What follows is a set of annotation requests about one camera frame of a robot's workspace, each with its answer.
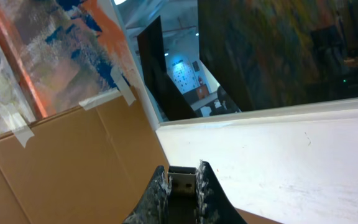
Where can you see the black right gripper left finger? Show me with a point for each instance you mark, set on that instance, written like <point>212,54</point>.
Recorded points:
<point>152,207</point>

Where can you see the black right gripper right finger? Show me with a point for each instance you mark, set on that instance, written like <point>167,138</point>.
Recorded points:
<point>213,207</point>

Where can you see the brown cardboard panel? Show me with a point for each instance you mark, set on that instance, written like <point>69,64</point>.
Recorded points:
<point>90,164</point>

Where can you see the dark painted canvas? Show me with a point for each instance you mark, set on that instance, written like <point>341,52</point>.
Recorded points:
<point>277,53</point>

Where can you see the colourful abstract painting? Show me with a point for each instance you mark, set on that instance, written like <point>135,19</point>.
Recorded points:
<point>55,53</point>

